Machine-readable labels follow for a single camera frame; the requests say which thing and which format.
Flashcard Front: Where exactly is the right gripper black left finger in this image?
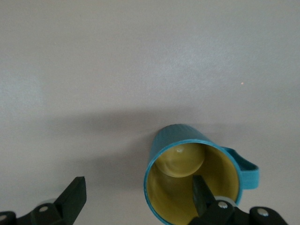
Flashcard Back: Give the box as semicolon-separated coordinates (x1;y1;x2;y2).
0;177;87;225

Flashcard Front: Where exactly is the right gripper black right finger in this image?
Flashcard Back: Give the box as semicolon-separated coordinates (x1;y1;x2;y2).
189;175;288;225

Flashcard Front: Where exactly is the brown table cover mat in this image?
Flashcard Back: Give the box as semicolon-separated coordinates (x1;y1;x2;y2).
0;0;300;225

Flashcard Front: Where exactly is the teal cup with yellow inside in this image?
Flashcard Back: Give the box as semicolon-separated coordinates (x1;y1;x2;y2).
143;124;260;225

